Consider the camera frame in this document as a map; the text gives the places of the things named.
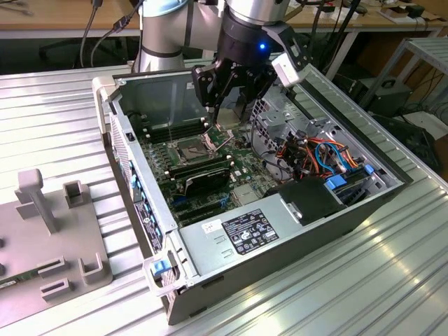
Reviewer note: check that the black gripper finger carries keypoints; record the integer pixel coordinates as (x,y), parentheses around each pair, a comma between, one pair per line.
(259,82)
(203,84)

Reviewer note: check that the thin metal locking lever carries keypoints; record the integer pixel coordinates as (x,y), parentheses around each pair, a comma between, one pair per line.
(170,134)

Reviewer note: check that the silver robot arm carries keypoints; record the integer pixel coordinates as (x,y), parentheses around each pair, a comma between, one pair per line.
(157,42)

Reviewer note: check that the CPU socket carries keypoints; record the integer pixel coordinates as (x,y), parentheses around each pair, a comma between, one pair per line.
(192,151)

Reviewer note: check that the silver drive cage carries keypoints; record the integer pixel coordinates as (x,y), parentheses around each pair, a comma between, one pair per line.
(276,117)

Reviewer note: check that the black RAM slot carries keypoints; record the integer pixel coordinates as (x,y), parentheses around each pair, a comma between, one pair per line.
(175,124)
(182,132)

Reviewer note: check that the black tripod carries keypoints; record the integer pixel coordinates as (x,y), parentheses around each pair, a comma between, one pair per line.
(332,52)

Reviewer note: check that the black RAM stick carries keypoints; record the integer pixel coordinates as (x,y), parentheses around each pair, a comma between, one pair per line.
(199,164)
(206,169)

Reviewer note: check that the green motherboard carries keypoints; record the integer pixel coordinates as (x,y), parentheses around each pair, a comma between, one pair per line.
(245,168)

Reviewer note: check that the black graphics card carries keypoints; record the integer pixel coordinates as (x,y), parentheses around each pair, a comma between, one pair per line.
(210,180)

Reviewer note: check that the silver chipset heatsink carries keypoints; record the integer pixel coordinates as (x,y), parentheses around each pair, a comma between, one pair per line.
(245,194)

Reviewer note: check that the blue slot latch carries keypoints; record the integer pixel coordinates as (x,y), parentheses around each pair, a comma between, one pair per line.
(150,212)
(133,182)
(143,196)

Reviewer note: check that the black expansion slot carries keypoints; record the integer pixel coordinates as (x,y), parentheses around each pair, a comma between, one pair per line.
(199,210)

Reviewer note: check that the hard disk in blue carrier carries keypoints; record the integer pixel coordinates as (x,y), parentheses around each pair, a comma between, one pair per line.
(335,183)

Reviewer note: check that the black plastic shroud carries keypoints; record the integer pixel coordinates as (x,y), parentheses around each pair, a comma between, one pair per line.
(308,203)

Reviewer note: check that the small blue clip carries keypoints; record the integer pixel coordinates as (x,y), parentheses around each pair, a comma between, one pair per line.
(367,169)

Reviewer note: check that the black office chair base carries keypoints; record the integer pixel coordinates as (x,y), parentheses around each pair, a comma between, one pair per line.
(63,45)

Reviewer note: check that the brown cardboard piece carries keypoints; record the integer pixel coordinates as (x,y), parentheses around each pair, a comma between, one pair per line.
(395,14)

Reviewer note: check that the wooden desk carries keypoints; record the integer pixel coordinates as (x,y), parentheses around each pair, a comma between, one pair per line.
(52,17)

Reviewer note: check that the open grey PC case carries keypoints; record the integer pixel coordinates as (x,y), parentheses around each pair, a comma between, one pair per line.
(297,245)

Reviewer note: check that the grey power supply unit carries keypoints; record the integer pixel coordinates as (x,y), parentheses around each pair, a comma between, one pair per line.
(210,252)

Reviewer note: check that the black power adapter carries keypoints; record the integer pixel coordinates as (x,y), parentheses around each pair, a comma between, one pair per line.
(416,11)

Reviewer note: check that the grey parts rack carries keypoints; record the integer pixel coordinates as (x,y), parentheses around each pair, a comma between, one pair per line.
(70,238)

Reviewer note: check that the green RAM stick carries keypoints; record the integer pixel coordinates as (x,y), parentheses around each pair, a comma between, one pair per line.
(10,284)

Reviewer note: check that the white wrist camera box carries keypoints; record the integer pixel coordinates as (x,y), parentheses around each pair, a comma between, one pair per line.
(288,71)

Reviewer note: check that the grey metal shelf frame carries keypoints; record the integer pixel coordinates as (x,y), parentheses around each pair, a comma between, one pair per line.
(425,43)

